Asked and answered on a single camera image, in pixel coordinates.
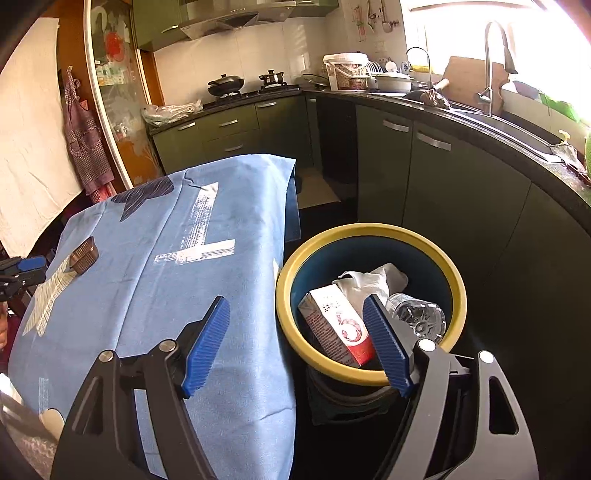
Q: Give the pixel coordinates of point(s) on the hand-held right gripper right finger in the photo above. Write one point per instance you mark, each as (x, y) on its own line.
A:
(385, 346)

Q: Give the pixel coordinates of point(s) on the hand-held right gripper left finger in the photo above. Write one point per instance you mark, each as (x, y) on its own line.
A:
(205, 350)

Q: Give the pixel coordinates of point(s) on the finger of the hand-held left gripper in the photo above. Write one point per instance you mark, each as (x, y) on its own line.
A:
(28, 264)
(14, 286)

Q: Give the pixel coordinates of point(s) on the clear plastic water bottle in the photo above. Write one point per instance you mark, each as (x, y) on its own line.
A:
(420, 316)

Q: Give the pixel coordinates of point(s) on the pink white carton box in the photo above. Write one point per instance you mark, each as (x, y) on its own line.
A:
(332, 323)

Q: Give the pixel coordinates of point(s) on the white tissue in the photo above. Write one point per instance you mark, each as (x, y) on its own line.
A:
(369, 281)

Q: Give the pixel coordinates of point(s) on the yellow rimmed bin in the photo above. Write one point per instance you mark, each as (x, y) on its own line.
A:
(323, 240)

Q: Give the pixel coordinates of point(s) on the brown wrapper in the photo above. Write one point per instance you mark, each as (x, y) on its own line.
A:
(85, 256)

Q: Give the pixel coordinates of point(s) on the light blue printed tablecloth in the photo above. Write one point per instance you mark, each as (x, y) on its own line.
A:
(161, 300)

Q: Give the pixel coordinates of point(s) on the hanging white cloth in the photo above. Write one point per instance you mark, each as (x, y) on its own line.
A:
(32, 138)

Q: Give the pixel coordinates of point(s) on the checkered hanging apron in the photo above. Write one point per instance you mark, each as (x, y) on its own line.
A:
(85, 143)

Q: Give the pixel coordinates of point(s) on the green curved base cabinet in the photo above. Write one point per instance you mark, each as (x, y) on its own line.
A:
(438, 184)

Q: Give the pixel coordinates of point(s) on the glass sliding door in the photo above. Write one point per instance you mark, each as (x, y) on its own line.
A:
(115, 92)

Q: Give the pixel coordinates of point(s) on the clear plastic bag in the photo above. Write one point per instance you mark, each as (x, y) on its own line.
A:
(171, 112)

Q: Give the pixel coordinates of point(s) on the green drawer cabinet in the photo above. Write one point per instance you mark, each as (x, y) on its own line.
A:
(231, 138)

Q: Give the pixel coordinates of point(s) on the steel sink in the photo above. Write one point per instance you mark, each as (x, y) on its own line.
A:
(508, 127)

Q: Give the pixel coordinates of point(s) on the brown rag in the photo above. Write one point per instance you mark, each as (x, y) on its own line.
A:
(436, 99)

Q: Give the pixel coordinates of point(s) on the black gas stove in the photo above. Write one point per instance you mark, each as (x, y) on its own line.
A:
(249, 94)

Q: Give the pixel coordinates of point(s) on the white enamel pot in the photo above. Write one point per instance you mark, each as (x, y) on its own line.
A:
(392, 83)

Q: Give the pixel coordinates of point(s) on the black wok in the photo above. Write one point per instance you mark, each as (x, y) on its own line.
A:
(225, 84)

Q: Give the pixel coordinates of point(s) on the glass pot lid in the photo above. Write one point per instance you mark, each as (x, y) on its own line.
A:
(314, 81)

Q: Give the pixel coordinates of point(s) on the white lidded bucket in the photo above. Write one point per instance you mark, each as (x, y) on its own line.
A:
(344, 74)

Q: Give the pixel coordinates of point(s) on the dish rack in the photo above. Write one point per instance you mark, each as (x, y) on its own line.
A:
(388, 67)

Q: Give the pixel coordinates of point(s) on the black cooking pot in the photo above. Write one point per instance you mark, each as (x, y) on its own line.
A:
(272, 79)

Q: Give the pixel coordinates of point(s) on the wooden cutting board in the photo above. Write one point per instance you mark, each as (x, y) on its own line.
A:
(466, 78)

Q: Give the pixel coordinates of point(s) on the small chrome faucet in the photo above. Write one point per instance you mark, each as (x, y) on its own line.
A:
(429, 69)

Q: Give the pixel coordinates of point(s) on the tall chrome faucet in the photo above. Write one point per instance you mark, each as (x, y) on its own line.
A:
(488, 69)

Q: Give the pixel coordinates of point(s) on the green packet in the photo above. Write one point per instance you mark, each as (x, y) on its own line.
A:
(561, 106)

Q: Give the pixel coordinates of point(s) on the range hood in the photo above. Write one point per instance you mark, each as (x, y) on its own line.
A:
(221, 21)

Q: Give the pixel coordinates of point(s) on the hanging kitchen utensils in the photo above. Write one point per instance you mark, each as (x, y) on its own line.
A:
(374, 21)

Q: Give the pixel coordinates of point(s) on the green wall cabinets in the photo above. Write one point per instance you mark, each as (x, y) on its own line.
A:
(147, 23)

